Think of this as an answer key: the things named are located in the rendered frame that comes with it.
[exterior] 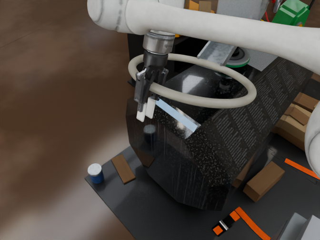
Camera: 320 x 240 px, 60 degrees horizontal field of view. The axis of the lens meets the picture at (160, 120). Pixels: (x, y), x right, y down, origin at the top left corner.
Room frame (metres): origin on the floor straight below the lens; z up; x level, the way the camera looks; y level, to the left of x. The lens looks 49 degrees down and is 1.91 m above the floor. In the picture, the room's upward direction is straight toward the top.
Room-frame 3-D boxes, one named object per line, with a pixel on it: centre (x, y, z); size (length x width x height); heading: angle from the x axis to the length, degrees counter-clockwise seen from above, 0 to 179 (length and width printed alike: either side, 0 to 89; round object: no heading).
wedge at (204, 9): (2.18, -0.37, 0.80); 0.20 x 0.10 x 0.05; 173
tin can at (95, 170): (1.07, 0.48, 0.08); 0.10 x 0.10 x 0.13
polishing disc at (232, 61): (1.40, -0.43, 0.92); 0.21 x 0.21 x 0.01
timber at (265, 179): (1.01, -0.77, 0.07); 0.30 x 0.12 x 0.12; 129
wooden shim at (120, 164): (1.16, 0.29, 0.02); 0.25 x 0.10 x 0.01; 30
